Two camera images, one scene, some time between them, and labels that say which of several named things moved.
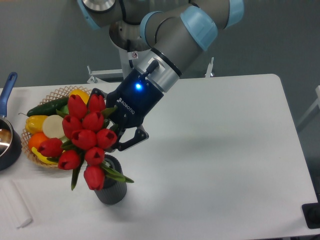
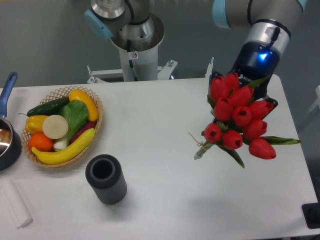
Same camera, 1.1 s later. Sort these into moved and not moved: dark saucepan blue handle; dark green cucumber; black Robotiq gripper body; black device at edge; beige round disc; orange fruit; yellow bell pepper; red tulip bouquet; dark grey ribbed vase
Moved: black Robotiq gripper body; red tulip bouquet
Not moved: dark grey ribbed vase; black device at edge; orange fruit; dark saucepan blue handle; yellow bell pepper; dark green cucumber; beige round disc
